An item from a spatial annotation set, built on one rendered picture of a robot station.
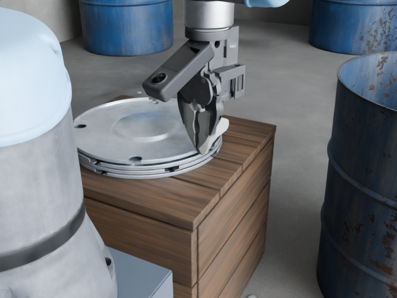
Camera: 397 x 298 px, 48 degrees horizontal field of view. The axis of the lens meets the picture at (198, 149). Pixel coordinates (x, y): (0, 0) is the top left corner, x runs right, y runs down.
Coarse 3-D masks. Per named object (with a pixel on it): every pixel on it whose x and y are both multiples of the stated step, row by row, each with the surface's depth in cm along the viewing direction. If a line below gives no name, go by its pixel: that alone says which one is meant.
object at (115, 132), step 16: (96, 112) 92; (112, 112) 92; (128, 112) 92; (144, 112) 92; (160, 112) 92; (176, 112) 92; (80, 128) 85; (96, 128) 85; (112, 128) 84; (128, 128) 83; (144, 128) 83; (160, 128) 83; (176, 128) 84; (80, 144) 79; (96, 144) 79; (112, 144) 79; (128, 144) 79; (144, 144) 79; (160, 144) 79; (176, 144) 79; (192, 144) 79; (112, 160) 73; (128, 160) 74; (144, 160) 72; (160, 160) 73
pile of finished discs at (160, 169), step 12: (216, 144) 80; (84, 156) 75; (192, 156) 77; (204, 156) 77; (96, 168) 75; (108, 168) 74; (120, 168) 73; (132, 168) 72; (144, 168) 72; (156, 168) 73; (168, 168) 76; (180, 168) 74; (192, 168) 76
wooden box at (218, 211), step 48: (240, 144) 85; (96, 192) 70; (144, 192) 70; (192, 192) 70; (240, 192) 80; (144, 240) 70; (192, 240) 65; (240, 240) 87; (192, 288) 70; (240, 288) 95
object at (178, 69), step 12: (180, 48) 67; (192, 48) 66; (204, 48) 65; (168, 60) 66; (180, 60) 65; (192, 60) 64; (204, 60) 66; (156, 72) 65; (168, 72) 64; (180, 72) 63; (192, 72) 65; (144, 84) 64; (156, 84) 63; (168, 84) 62; (180, 84) 64; (156, 96) 63; (168, 96) 63
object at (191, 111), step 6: (186, 108) 73; (192, 108) 72; (198, 108) 72; (186, 114) 73; (192, 114) 72; (186, 120) 74; (192, 120) 73; (186, 126) 74; (192, 126) 73; (198, 126) 74; (192, 132) 74; (198, 132) 74; (192, 138) 74
